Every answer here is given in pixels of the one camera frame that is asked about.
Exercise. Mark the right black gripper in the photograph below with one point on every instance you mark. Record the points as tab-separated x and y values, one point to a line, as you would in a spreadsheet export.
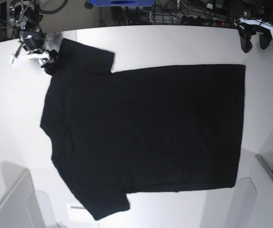
35	41

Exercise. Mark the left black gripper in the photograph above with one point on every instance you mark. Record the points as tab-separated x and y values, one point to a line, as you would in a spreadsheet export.
245	33

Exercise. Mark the black T-shirt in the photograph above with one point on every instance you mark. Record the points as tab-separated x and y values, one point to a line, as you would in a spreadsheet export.
159	129

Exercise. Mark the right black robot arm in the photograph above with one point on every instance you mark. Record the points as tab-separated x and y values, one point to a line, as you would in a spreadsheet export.
25	19

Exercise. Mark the blue plastic box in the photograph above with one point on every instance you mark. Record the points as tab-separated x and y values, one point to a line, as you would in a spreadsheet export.
113	3

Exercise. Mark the white table slot plate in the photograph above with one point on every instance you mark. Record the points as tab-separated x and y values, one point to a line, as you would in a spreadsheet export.
77	213

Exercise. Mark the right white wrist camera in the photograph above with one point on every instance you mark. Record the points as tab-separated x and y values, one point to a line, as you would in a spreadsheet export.
41	59

